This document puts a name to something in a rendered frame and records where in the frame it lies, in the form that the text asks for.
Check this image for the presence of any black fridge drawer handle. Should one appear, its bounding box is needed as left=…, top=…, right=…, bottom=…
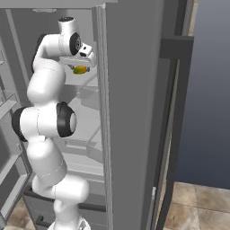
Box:
left=35, top=215, right=52, bottom=229

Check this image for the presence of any dark grey fridge drawer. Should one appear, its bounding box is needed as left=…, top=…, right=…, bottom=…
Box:
left=22, top=179, right=108, bottom=230

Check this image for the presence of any grey fridge door with shelves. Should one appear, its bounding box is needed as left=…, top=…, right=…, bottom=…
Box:
left=0, top=35, right=33, bottom=230

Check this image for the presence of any yellow green mango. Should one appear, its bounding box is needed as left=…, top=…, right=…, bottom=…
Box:
left=73, top=65, right=90, bottom=75

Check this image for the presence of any grey fridge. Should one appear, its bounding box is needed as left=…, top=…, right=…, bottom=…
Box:
left=0, top=0, right=119, bottom=230

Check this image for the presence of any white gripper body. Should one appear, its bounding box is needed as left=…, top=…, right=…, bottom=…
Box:
left=58, top=51, right=98, bottom=69

